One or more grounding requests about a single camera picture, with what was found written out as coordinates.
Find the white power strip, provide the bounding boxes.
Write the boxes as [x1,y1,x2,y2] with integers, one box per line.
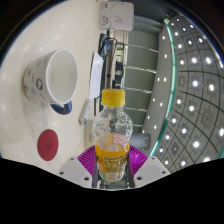
[78,98,94,127]

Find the long curved conference desk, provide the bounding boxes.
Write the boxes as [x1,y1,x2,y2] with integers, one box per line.
[103,29,116,92]

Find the black desk phone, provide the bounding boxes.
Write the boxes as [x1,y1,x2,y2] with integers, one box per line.
[98,33,118,58]

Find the white paper sheet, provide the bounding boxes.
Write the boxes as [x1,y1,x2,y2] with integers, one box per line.
[88,51,105,100]

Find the round ceiling lights group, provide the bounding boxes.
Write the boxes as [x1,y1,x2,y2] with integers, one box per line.
[139,13,224,168]

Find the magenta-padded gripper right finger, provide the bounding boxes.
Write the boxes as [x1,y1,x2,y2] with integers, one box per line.
[127,144,171,189]

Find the yellow-capped orange drink bottle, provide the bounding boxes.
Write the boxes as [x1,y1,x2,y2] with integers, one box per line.
[91,88,133,183]

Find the white patterned mug blue handle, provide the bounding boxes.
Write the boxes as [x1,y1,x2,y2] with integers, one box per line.
[22,48,80,116]

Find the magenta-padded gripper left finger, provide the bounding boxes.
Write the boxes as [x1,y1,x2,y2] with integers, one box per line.
[57,144,100,189]

